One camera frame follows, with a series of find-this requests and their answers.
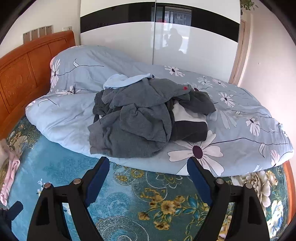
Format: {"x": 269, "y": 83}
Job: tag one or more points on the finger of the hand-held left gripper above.
{"x": 15, "y": 209}

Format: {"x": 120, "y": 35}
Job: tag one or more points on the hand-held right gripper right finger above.
{"x": 200, "y": 183}

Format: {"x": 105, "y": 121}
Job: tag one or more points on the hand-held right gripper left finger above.
{"x": 98, "y": 183}

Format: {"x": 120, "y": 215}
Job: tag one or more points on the light blue printed sweatshirt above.
{"x": 118, "y": 81}

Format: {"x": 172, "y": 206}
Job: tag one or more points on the pile of grey clothes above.
{"x": 138, "y": 120}

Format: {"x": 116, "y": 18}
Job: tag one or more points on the pink cloth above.
{"x": 10, "y": 171}

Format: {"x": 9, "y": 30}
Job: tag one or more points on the teal floral bedsheet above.
{"x": 138, "y": 192}

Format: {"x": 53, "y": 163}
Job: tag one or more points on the dark grey garment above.
{"x": 189, "y": 131}

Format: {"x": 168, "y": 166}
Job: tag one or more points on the white garment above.
{"x": 185, "y": 113}

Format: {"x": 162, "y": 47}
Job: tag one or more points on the orange wooden headboard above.
{"x": 23, "y": 76}

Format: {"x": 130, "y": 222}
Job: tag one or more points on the white and black wardrobe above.
{"x": 129, "y": 39}

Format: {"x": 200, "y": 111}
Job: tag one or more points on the green plant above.
{"x": 247, "y": 5}

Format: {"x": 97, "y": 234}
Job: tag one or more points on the orange wooden bed frame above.
{"x": 290, "y": 172}

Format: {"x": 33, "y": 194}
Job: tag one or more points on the light wooden door frame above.
{"x": 240, "y": 53}

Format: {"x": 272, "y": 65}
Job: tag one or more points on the white wall socket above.
{"x": 67, "y": 28}

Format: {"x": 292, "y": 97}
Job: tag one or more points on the grey wall switch panel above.
{"x": 38, "y": 34}

